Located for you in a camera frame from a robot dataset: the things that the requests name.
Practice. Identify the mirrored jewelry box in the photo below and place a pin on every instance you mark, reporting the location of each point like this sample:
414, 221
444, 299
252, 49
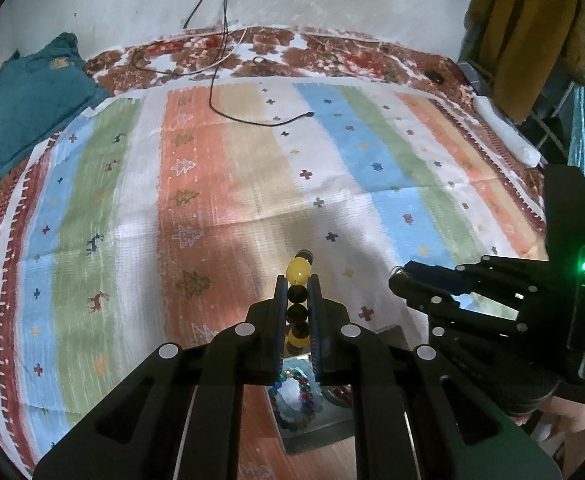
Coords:
332, 425

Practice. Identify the mustard hanging garment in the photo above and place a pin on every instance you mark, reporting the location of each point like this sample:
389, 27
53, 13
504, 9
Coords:
527, 35

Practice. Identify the brown floral bedsheet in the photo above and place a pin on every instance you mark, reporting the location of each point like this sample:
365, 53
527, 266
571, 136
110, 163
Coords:
282, 50

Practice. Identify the person's right hand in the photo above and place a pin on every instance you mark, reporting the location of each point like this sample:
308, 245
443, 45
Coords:
542, 422

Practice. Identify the striped printed blanket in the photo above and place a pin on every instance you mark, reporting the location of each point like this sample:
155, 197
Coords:
212, 200

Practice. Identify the white power strip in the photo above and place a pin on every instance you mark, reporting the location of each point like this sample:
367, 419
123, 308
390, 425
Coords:
507, 132

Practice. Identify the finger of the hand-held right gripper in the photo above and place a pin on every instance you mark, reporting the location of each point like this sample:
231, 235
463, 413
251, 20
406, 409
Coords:
452, 272
422, 300

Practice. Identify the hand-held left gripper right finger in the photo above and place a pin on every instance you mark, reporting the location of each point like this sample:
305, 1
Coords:
316, 320

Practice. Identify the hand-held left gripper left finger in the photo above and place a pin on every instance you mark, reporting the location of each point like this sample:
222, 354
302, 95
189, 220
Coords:
278, 320

